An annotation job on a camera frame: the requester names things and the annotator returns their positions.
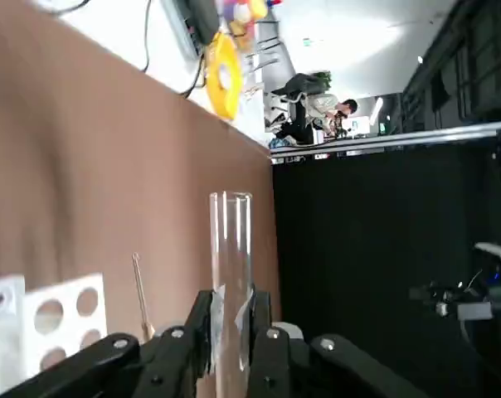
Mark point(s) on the colourful toy pile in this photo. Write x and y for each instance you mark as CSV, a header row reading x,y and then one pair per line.
x,y
244,16

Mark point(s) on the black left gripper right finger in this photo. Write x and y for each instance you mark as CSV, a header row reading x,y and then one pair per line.
x,y
283,365

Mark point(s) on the aluminium frame beam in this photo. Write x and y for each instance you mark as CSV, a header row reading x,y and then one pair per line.
x,y
420,137

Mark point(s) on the grey flat device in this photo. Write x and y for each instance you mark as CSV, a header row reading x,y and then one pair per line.
x,y
192,25

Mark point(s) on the person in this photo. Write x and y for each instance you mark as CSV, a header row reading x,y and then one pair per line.
x,y
323,105

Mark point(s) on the white test tube rack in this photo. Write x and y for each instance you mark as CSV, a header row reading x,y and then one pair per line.
x,y
68,331

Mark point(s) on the clear glass test tube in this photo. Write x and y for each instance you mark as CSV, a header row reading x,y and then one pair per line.
x,y
230,248

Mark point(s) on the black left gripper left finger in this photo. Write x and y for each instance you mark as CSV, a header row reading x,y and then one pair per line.
x,y
163,356

